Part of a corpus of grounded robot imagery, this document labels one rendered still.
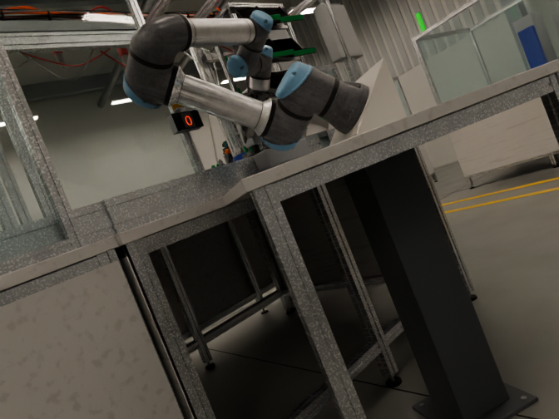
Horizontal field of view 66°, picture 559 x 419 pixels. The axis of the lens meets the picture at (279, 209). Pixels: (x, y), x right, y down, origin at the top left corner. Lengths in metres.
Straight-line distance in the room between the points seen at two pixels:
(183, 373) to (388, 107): 0.89
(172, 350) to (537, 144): 4.77
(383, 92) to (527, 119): 4.19
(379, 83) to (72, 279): 0.93
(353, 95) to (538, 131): 4.24
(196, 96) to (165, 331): 0.63
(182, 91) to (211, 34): 0.18
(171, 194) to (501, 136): 4.66
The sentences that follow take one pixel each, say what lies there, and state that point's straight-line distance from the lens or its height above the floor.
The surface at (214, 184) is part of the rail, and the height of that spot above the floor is 0.91.
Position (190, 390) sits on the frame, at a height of 0.43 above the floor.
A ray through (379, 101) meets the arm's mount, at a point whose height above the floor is 0.94.
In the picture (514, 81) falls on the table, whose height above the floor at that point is 0.85.
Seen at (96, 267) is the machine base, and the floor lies 0.80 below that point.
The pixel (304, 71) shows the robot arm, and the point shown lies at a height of 1.09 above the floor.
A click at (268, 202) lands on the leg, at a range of 0.92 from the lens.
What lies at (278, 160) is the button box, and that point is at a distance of 1.47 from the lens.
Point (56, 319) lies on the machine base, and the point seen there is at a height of 0.73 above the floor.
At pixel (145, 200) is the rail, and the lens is 1.26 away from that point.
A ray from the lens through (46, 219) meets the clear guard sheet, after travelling 1.15.
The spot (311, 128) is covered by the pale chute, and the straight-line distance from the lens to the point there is 1.91.
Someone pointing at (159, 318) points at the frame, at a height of 0.63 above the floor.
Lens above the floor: 0.80
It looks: 2 degrees down
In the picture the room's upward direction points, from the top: 22 degrees counter-clockwise
